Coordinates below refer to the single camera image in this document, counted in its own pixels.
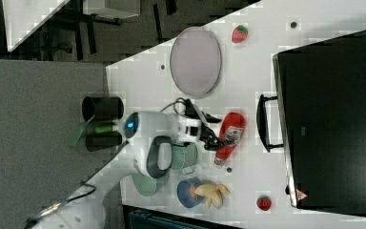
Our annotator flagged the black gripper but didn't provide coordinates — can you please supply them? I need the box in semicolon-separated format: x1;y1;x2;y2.
184;99;229;151

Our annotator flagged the red felt ketchup bottle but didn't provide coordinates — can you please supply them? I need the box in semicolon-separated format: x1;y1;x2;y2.
213;112;246;167

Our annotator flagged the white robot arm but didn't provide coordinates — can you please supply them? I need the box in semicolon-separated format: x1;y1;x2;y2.
24;98;225;229

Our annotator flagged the silver black toaster oven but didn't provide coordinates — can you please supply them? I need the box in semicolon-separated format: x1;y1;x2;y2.
272;30;366;217

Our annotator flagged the green mug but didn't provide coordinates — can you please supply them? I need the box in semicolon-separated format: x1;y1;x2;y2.
171;143;197;175

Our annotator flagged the yellow peeled banana toy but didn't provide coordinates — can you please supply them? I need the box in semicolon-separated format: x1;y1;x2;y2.
194;184;230;209

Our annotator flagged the orange fruit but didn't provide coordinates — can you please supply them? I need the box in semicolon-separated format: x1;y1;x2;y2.
190;186;197;199

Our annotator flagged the grey round plate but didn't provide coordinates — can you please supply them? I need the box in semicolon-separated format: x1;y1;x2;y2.
170;27;222;98

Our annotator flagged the blue bowl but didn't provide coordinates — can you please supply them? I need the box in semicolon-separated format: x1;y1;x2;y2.
176;177;205;208

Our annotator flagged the green perforated colander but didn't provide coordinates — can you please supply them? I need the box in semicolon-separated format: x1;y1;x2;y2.
132;175;169;197

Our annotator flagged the dark red strawberry toy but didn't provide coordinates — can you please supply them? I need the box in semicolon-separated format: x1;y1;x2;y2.
256;196;272;211

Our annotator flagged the pale red strawberry toy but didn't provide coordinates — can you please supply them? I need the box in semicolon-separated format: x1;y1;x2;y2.
232;25;248;44

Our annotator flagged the small black cup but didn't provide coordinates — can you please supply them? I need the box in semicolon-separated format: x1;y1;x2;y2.
85;122;122;152

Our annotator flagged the large black cup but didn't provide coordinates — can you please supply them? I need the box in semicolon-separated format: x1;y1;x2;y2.
82;96;124;121

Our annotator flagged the green slotted spatula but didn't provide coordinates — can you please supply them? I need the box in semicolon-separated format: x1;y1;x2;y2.
69;118;115;147

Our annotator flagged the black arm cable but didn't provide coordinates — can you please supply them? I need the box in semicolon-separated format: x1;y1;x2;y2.
160;96;189;116

